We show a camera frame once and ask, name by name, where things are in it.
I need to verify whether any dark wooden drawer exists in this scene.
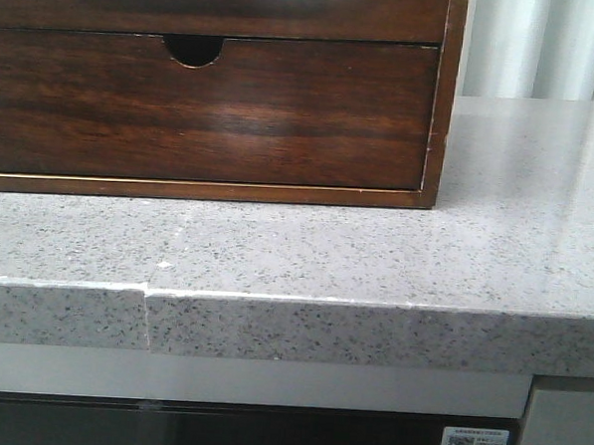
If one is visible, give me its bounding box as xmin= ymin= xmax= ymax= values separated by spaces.
xmin=0 ymin=30 xmax=439 ymax=189

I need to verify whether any dark wooden drawer cabinet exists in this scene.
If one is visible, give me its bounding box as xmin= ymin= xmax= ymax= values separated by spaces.
xmin=0 ymin=0 xmax=469 ymax=208

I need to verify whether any black glass oven door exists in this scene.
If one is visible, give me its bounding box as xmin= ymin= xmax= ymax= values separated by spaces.
xmin=0 ymin=392 xmax=519 ymax=445

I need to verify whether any white sheer curtain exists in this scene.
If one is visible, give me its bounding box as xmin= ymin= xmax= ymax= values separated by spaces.
xmin=457 ymin=0 xmax=594 ymax=102

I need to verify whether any grey cabinet door panel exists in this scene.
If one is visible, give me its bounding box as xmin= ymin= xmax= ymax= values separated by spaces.
xmin=518 ymin=376 xmax=594 ymax=445

